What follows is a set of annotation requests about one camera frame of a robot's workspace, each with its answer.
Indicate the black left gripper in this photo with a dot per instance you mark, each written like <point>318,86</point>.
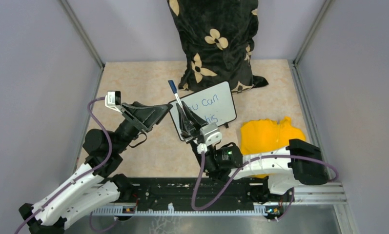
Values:
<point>145,119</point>

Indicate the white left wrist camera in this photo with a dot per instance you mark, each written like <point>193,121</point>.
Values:
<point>113,98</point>

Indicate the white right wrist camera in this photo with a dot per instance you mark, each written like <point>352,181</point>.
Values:
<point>208,136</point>

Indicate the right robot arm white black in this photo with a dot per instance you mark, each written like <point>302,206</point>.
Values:
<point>298,163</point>

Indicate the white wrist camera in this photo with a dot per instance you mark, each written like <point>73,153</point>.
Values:
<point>208,136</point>
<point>113,98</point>

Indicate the blue marker cap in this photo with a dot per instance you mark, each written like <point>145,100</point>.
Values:
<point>172,86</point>

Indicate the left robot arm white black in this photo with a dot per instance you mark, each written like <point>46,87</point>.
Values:
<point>94,183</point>

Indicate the white marker pen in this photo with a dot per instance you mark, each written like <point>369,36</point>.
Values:
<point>178,100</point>

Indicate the yellow cloth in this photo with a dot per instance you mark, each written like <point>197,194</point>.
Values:
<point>264,135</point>

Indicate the black floral plush blanket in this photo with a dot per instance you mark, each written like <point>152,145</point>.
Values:
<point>217,39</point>

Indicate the small black-framed whiteboard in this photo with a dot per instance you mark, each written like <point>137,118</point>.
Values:
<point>213,104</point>

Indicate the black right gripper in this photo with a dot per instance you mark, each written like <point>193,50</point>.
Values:
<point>186,126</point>

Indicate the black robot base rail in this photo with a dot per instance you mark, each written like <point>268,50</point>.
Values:
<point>177,196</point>

